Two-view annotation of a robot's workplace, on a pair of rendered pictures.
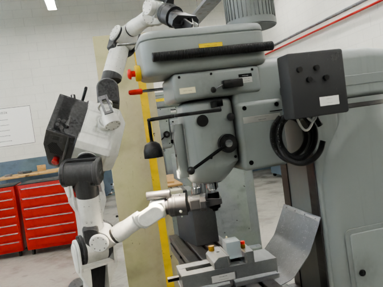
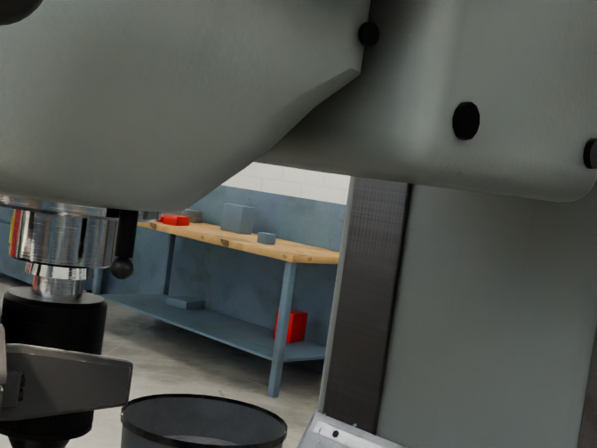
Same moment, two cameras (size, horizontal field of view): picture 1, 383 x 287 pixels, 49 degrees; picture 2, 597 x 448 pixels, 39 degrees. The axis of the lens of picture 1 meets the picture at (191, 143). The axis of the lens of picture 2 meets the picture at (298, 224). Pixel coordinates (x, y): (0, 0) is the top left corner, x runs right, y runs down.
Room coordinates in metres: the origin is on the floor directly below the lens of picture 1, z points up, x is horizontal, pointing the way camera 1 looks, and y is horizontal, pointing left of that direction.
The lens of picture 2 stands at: (1.26, 0.06, 1.33)
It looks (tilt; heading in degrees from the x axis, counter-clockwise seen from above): 3 degrees down; 328
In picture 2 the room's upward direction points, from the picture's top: 8 degrees clockwise
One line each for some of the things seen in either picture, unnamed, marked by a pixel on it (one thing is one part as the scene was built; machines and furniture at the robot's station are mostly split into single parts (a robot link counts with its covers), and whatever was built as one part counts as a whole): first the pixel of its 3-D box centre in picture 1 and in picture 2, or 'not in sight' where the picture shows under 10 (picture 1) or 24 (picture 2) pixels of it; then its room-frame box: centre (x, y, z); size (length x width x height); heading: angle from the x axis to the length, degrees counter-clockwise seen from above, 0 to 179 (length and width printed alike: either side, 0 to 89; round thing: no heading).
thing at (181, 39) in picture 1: (198, 54); not in sight; (1.65, -0.07, 1.81); 0.47 x 0.26 x 0.16; 103
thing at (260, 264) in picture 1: (225, 265); not in sight; (1.49, -0.06, 1.02); 0.35 x 0.15 x 0.11; 101
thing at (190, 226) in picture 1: (195, 219); not in sight; (2.06, 0.03, 1.07); 0.22 x 0.12 x 0.20; 24
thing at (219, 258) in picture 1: (217, 257); not in sight; (1.48, -0.04, 1.06); 0.12 x 0.06 x 0.04; 11
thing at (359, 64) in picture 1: (314, 78); not in sight; (1.76, -0.55, 1.66); 0.80 x 0.23 x 0.20; 103
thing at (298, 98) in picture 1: (313, 84); not in sight; (1.39, -0.43, 1.62); 0.20 x 0.09 x 0.21; 103
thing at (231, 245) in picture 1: (231, 247); not in sight; (1.49, -0.09, 1.08); 0.06 x 0.05 x 0.06; 11
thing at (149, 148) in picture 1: (153, 149); not in sight; (1.58, 0.15, 1.47); 0.07 x 0.07 x 0.06
